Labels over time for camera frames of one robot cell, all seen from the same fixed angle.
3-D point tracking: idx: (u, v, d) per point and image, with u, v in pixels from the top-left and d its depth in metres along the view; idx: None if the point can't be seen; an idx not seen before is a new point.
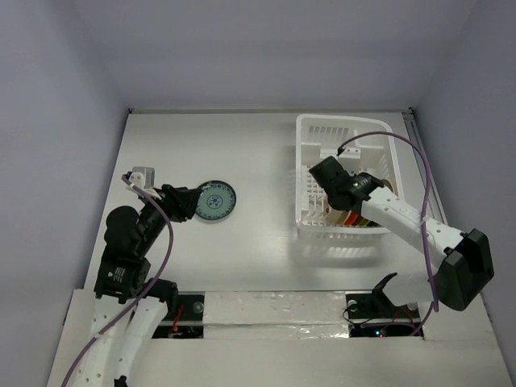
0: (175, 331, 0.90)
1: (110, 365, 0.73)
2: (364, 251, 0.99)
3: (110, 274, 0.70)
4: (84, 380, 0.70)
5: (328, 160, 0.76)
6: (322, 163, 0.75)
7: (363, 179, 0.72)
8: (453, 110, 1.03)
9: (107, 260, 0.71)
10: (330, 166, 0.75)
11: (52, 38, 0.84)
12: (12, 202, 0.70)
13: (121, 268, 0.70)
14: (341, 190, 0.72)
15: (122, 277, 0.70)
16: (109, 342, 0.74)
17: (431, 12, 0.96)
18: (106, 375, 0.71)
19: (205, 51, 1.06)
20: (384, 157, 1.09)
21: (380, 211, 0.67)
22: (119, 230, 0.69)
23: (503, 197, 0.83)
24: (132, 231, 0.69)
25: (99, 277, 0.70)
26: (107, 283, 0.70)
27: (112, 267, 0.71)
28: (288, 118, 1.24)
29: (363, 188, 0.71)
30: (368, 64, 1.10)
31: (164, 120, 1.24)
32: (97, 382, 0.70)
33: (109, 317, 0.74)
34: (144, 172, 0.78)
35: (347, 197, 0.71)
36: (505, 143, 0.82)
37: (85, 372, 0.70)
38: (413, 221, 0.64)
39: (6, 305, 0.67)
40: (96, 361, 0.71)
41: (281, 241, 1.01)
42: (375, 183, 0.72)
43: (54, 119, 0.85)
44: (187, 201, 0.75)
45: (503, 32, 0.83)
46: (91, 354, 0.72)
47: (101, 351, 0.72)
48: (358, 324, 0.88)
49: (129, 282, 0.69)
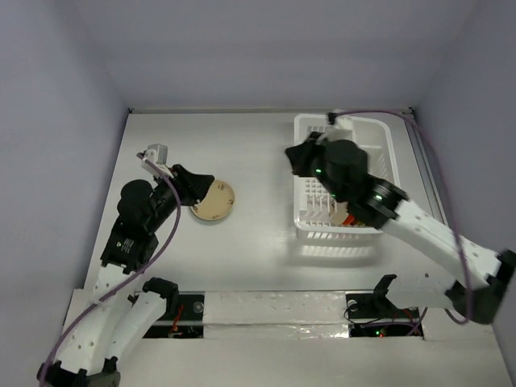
0: (176, 331, 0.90)
1: (105, 337, 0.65)
2: (363, 251, 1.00)
3: (119, 244, 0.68)
4: (76, 347, 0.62)
5: (358, 156, 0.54)
6: (355, 161, 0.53)
7: (383, 187, 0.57)
8: (453, 109, 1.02)
9: (118, 230, 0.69)
10: (360, 166, 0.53)
11: (52, 36, 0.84)
12: (12, 203, 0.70)
13: (130, 240, 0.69)
14: (363, 203, 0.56)
15: (130, 248, 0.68)
16: (108, 311, 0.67)
17: (432, 12, 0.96)
18: (98, 344, 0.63)
19: (205, 51, 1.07)
20: (383, 156, 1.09)
21: (410, 231, 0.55)
22: (131, 204, 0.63)
23: (503, 196, 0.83)
24: (144, 206, 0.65)
25: (110, 244, 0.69)
26: (118, 255, 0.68)
27: (122, 236, 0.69)
28: (288, 118, 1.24)
29: (384, 202, 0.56)
30: (369, 63, 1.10)
31: (164, 120, 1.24)
32: (88, 351, 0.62)
33: (111, 283, 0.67)
34: (157, 150, 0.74)
35: (366, 211, 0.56)
36: (507, 141, 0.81)
37: (79, 339, 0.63)
38: (447, 244, 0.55)
39: (6, 305, 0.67)
40: (91, 329, 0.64)
41: (281, 241, 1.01)
42: (397, 194, 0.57)
43: (54, 119, 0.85)
44: (197, 184, 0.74)
45: (503, 30, 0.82)
46: (87, 321, 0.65)
47: (98, 319, 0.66)
48: (358, 324, 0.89)
49: (137, 255, 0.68)
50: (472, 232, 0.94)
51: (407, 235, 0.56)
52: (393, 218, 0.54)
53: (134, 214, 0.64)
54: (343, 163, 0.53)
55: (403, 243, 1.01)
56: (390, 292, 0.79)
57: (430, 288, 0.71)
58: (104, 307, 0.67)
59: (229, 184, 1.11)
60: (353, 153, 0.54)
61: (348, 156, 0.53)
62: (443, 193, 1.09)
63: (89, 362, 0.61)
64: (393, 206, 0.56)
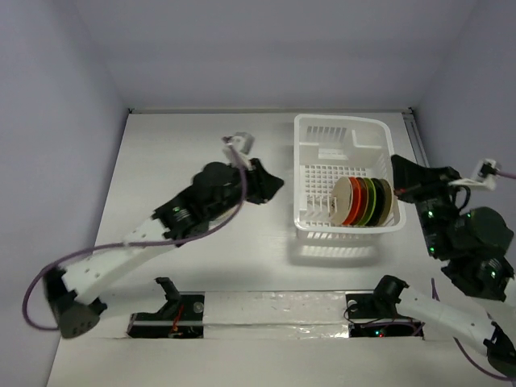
0: (175, 331, 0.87)
1: (113, 276, 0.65)
2: (362, 251, 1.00)
3: (176, 210, 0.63)
4: (84, 271, 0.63)
5: (504, 236, 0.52)
6: (503, 245, 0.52)
7: (497, 262, 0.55)
8: (453, 110, 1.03)
9: (183, 196, 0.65)
10: (499, 247, 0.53)
11: (52, 35, 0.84)
12: (13, 202, 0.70)
13: (188, 213, 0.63)
14: (475, 276, 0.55)
15: (182, 220, 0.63)
16: (130, 256, 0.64)
17: (431, 13, 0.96)
18: (103, 280, 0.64)
19: (205, 51, 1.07)
20: (383, 156, 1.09)
21: (506, 307, 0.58)
22: (206, 181, 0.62)
23: (503, 197, 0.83)
24: (217, 189, 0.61)
25: (169, 202, 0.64)
26: (170, 217, 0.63)
27: (181, 205, 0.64)
28: (287, 118, 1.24)
29: (497, 280, 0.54)
30: (369, 64, 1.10)
31: (164, 121, 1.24)
32: (91, 280, 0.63)
33: (147, 235, 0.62)
34: (244, 139, 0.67)
35: (472, 282, 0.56)
36: (507, 141, 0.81)
37: (92, 266, 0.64)
38: None
39: (7, 305, 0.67)
40: (106, 264, 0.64)
41: (281, 241, 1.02)
42: (509, 273, 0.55)
43: (55, 119, 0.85)
44: (269, 185, 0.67)
45: (502, 31, 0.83)
46: (110, 254, 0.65)
47: (116, 261, 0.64)
48: (358, 324, 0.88)
49: (183, 229, 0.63)
50: None
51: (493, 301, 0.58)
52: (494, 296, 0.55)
53: (205, 191, 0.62)
54: (494, 244, 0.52)
55: (403, 243, 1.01)
56: (402, 304, 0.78)
57: (462, 329, 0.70)
58: (130, 252, 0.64)
59: None
60: (500, 232, 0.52)
61: (496, 234, 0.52)
62: None
63: (84, 290, 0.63)
64: (500, 285, 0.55)
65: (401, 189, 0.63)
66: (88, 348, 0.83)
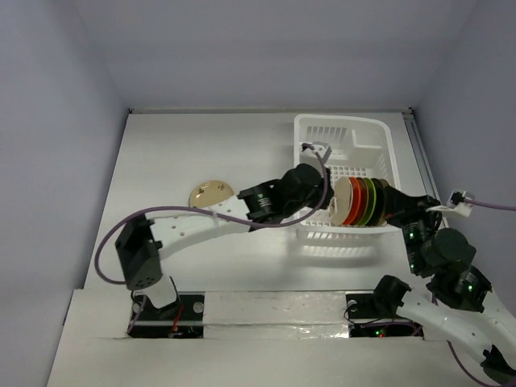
0: (175, 331, 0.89)
1: (188, 240, 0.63)
2: (363, 251, 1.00)
3: (260, 196, 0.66)
4: (170, 226, 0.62)
5: (465, 252, 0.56)
6: (463, 260, 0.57)
7: (472, 276, 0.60)
8: (454, 108, 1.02)
9: (268, 185, 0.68)
10: (464, 262, 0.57)
11: (52, 36, 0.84)
12: (12, 202, 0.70)
13: (270, 201, 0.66)
14: (453, 290, 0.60)
15: (264, 207, 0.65)
16: (212, 225, 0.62)
17: (432, 12, 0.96)
18: (184, 239, 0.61)
19: (205, 51, 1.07)
20: (383, 156, 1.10)
21: (488, 324, 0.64)
22: (301, 176, 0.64)
23: (504, 196, 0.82)
24: (305, 186, 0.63)
25: (252, 188, 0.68)
26: (253, 200, 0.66)
27: (266, 193, 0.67)
28: (287, 118, 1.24)
29: (474, 293, 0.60)
30: (369, 63, 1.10)
31: (164, 121, 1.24)
32: (172, 235, 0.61)
33: (233, 211, 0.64)
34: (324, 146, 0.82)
35: (452, 297, 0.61)
36: (509, 140, 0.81)
37: (181, 226, 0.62)
38: None
39: (8, 305, 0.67)
40: (193, 226, 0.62)
41: (281, 241, 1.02)
42: (484, 285, 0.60)
43: (55, 119, 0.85)
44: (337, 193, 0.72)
45: (503, 29, 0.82)
46: (197, 217, 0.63)
47: (201, 224, 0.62)
48: (358, 324, 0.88)
49: (264, 217, 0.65)
50: (472, 233, 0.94)
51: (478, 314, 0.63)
52: (472, 307, 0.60)
53: (293, 185, 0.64)
54: (456, 260, 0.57)
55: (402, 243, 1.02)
56: (404, 308, 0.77)
57: (463, 339, 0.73)
58: (214, 220, 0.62)
59: (229, 184, 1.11)
60: (461, 250, 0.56)
61: (459, 251, 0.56)
62: (443, 194, 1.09)
63: (167, 244, 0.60)
64: (479, 297, 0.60)
65: (389, 213, 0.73)
66: (88, 348, 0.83)
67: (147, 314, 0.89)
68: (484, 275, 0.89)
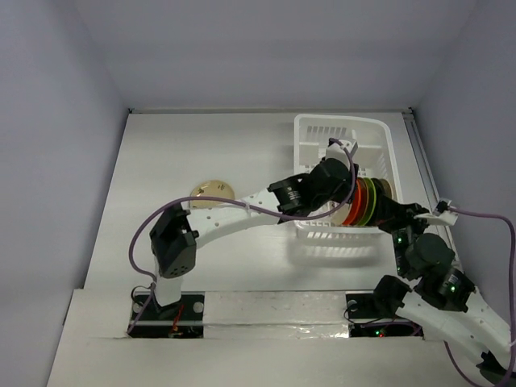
0: (176, 331, 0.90)
1: (220, 230, 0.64)
2: (362, 251, 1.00)
3: (289, 190, 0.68)
4: (206, 215, 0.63)
5: (443, 254, 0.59)
6: (443, 261, 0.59)
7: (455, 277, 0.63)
8: (454, 108, 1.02)
9: (295, 181, 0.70)
10: (443, 264, 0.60)
11: (52, 36, 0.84)
12: (12, 202, 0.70)
13: (298, 195, 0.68)
14: (435, 292, 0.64)
15: (293, 200, 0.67)
16: (243, 215, 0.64)
17: (432, 12, 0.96)
18: (218, 229, 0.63)
19: (205, 50, 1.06)
20: (383, 156, 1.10)
21: (473, 322, 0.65)
22: (330, 171, 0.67)
23: (503, 196, 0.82)
24: (334, 181, 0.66)
25: (281, 182, 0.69)
26: (283, 193, 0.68)
27: (295, 187, 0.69)
28: (287, 118, 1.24)
29: (457, 294, 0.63)
30: (369, 63, 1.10)
31: (164, 121, 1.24)
32: (207, 224, 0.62)
33: (264, 204, 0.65)
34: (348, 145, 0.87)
35: (436, 298, 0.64)
36: (509, 140, 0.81)
37: (216, 216, 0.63)
38: (503, 339, 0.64)
39: (8, 305, 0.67)
40: (227, 216, 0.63)
41: (281, 241, 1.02)
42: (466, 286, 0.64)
43: (55, 119, 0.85)
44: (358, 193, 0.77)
45: (503, 29, 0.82)
46: (231, 208, 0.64)
47: (235, 216, 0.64)
48: (358, 324, 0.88)
49: (293, 209, 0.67)
50: (472, 232, 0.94)
51: (462, 314, 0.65)
52: (456, 307, 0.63)
53: (321, 179, 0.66)
54: (435, 262, 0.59)
55: None
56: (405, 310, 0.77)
57: (458, 337, 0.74)
58: (247, 213, 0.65)
59: (229, 184, 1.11)
60: (440, 251, 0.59)
61: (438, 253, 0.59)
62: (443, 194, 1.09)
63: (202, 235, 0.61)
64: (463, 298, 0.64)
65: (381, 219, 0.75)
66: (88, 348, 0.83)
67: (147, 314, 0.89)
68: (484, 275, 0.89)
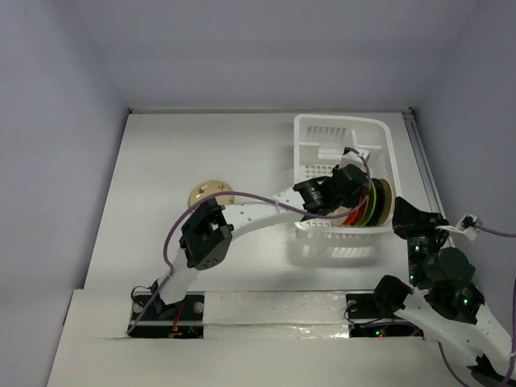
0: (176, 331, 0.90)
1: (251, 226, 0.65)
2: (362, 251, 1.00)
3: (313, 189, 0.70)
4: (239, 211, 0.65)
5: (463, 271, 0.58)
6: (463, 278, 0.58)
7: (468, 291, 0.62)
8: (454, 108, 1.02)
9: (317, 181, 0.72)
10: (462, 281, 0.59)
11: (52, 36, 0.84)
12: (12, 203, 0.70)
13: (321, 195, 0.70)
14: (448, 304, 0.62)
15: (316, 199, 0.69)
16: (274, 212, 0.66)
17: (432, 12, 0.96)
18: (250, 224, 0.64)
19: (205, 51, 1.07)
20: (383, 156, 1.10)
21: (479, 332, 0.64)
22: (352, 174, 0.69)
23: (503, 196, 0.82)
24: (355, 185, 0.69)
25: (304, 182, 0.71)
26: (305, 193, 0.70)
27: (318, 187, 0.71)
28: (287, 118, 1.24)
29: (468, 306, 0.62)
30: (369, 64, 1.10)
31: (164, 121, 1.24)
32: (241, 219, 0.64)
33: (291, 202, 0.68)
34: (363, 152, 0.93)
35: (447, 310, 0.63)
36: (508, 140, 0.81)
37: (248, 212, 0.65)
38: (505, 348, 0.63)
39: (8, 305, 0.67)
40: (259, 213, 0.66)
41: (281, 241, 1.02)
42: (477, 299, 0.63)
43: (55, 120, 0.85)
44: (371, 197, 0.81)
45: (503, 29, 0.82)
46: (263, 205, 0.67)
47: (265, 212, 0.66)
48: (358, 324, 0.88)
49: (315, 207, 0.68)
50: None
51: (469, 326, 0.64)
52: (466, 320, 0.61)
53: (343, 181, 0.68)
54: (456, 279, 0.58)
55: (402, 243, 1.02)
56: (403, 311, 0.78)
57: (456, 341, 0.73)
58: (276, 210, 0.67)
59: (229, 184, 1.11)
60: (460, 268, 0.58)
61: (459, 270, 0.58)
62: (443, 194, 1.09)
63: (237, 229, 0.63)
64: (473, 310, 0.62)
65: (397, 224, 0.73)
66: (88, 348, 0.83)
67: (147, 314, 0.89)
68: (484, 275, 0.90)
